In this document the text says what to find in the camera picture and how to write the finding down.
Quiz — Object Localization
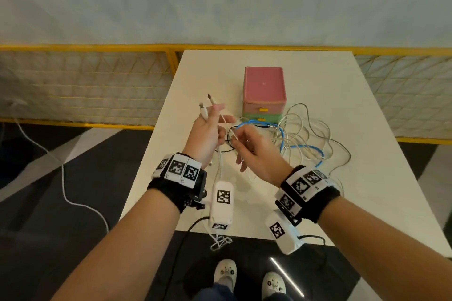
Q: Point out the white floor cord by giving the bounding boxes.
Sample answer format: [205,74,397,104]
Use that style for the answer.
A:
[14,99,110,234]

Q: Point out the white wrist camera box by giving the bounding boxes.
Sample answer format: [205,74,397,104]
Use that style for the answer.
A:
[207,181,235,231]
[265,209,304,255]

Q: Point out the person's left hand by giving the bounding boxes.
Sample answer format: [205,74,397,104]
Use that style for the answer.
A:
[182,103,236,170]

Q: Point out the black camera cable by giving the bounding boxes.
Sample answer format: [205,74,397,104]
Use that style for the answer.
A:
[161,216,211,301]
[298,235,327,269]

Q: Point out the person's right forearm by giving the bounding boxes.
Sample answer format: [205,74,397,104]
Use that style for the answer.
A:
[317,197,452,301]

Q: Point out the person's right hand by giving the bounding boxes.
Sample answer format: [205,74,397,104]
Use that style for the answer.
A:
[231,124,294,188]

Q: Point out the person's blue trousers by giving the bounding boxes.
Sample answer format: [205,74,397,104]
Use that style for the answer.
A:
[192,283,294,301]

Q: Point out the white table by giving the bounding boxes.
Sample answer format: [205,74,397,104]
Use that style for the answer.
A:
[120,49,452,258]

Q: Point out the yellow mesh fence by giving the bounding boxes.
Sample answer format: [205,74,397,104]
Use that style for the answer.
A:
[0,44,452,145]

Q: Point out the person's left forearm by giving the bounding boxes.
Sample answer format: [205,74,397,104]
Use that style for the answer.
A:
[51,190,181,301]

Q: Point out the pink and green drawer box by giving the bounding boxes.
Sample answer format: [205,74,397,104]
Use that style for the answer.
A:
[242,66,287,124]

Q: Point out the blue cable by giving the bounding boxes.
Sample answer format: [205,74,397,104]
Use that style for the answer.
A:
[234,119,324,168]

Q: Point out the white shoe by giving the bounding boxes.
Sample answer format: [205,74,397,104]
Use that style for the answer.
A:
[262,271,287,300]
[213,259,237,293]

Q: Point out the grey cable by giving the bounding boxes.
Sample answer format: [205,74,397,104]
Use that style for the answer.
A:
[286,103,352,174]

